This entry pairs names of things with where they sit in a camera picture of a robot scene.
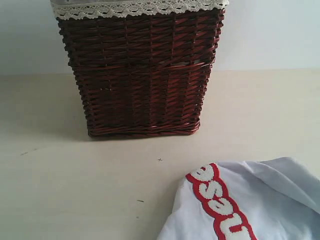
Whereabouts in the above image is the white t-shirt red lettering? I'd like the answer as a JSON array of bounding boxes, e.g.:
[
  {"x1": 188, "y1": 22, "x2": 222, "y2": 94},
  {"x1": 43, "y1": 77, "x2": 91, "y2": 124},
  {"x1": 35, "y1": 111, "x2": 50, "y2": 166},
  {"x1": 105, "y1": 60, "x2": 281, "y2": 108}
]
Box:
[{"x1": 158, "y1": 157, "x2": 320, "y2": 240}]

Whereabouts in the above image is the dark red wicker basket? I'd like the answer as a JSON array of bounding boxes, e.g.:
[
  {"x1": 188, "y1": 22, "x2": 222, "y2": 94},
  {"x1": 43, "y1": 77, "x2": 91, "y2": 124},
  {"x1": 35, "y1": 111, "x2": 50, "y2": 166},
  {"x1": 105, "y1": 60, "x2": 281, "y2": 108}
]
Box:
[{"x1": 58, "y1": 8, "x2": 225, "y2": 138}]

